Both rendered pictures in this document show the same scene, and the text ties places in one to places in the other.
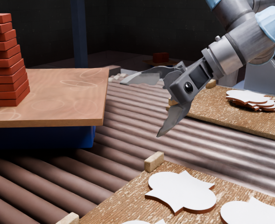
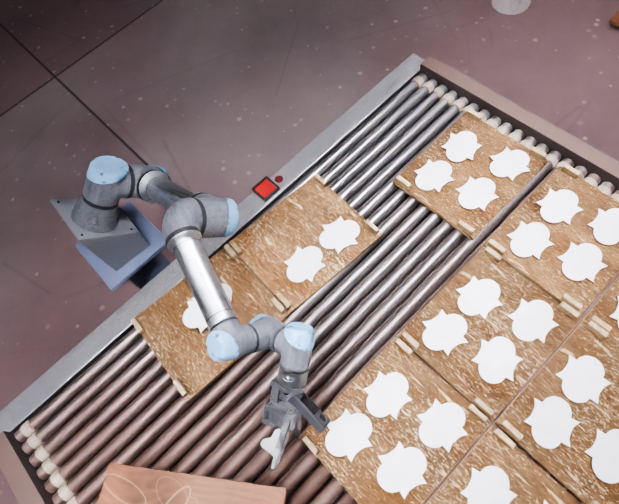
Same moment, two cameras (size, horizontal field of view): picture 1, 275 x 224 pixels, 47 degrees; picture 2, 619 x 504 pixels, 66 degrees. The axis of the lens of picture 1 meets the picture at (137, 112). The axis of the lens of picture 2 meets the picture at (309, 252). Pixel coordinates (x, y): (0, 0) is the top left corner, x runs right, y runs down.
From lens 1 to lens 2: 1.17 m
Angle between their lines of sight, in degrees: 60
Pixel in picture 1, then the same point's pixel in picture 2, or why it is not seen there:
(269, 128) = not seen: hidden behind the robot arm
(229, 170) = (316, 383)
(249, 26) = (302, 356)
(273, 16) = (307, 339)
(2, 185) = not seen: outside the picture
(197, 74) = (308, 405)
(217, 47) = (297, 383)
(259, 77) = (122, 252)
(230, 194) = (354, 400)
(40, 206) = not seen: outside the picture
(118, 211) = (363, 483)
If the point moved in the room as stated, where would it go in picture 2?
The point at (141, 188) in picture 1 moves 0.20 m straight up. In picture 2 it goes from (339, 462) to (333, 458)
